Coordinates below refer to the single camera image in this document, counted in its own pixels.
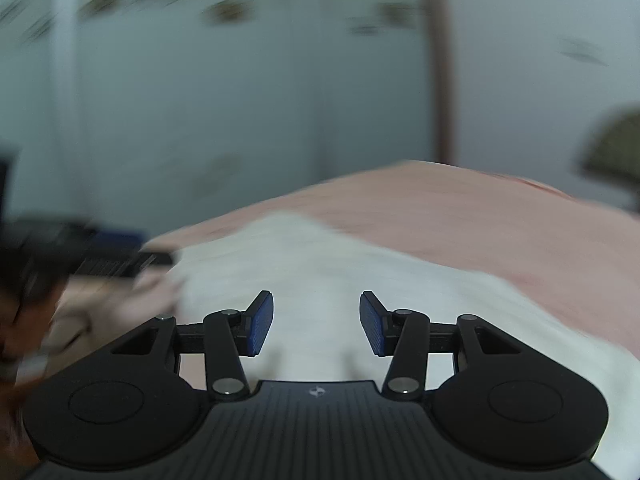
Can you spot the white pants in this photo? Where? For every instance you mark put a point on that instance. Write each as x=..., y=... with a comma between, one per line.
x=310, y=270

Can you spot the brown wooden door frame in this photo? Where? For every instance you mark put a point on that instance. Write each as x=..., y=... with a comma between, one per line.
x=440, y=60

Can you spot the olive padded headboard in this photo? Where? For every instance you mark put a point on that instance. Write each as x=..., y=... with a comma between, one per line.
x=615, y=155

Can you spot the pink floral blanket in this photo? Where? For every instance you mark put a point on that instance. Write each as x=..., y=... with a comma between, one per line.
x=475, y=220

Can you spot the white wardrobe with flower stickers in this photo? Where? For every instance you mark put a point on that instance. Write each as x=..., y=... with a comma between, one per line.
x=200, y=100

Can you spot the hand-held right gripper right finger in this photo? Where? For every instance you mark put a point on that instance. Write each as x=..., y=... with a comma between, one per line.
x=372, y=325

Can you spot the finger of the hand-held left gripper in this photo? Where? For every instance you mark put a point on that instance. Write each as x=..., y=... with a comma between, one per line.
x=130, y=265
x=122, y=240

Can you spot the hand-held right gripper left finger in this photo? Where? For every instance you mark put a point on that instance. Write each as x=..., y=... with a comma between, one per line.
x=260, y=325

